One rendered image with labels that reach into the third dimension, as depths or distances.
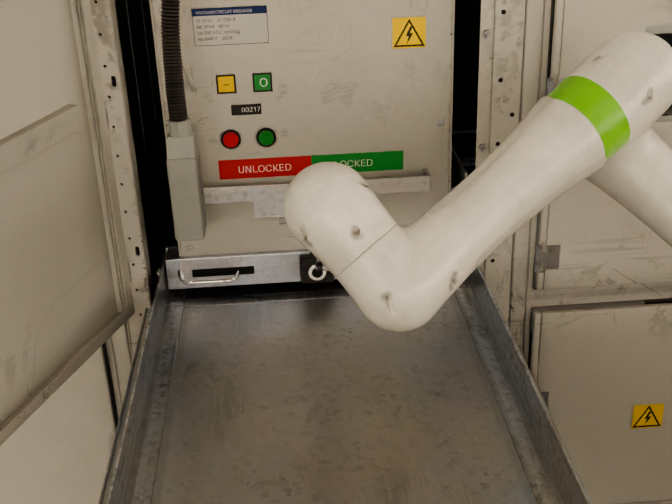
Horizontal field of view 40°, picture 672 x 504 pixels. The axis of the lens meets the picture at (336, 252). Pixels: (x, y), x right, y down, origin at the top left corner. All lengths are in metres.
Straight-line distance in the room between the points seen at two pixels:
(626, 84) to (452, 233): 0.30
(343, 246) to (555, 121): 0.31
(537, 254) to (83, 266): 0.78
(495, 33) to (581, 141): 0.40
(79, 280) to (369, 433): 0.56
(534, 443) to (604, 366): 0.55
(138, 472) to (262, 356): 0.32
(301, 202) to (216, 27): 0.53
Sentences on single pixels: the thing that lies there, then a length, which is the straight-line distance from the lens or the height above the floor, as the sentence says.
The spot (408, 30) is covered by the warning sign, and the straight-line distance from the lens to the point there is 1.56.
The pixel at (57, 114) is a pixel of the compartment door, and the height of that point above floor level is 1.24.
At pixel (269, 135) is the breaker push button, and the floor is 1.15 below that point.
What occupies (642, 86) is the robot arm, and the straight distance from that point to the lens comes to 1.24.
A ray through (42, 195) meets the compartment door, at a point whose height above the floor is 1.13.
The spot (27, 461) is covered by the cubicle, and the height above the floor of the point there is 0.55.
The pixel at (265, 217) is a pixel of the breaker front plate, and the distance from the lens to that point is 1.63.
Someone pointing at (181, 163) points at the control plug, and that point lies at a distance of 1.49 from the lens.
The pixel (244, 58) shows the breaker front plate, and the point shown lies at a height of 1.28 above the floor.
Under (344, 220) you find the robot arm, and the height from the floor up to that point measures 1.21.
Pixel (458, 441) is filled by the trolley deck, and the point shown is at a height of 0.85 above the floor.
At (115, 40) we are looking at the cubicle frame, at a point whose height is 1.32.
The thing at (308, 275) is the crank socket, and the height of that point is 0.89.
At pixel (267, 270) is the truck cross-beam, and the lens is 1.67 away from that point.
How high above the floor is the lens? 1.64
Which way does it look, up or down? 26 degrees down
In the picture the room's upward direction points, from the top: 2 degrees counter-clockwise
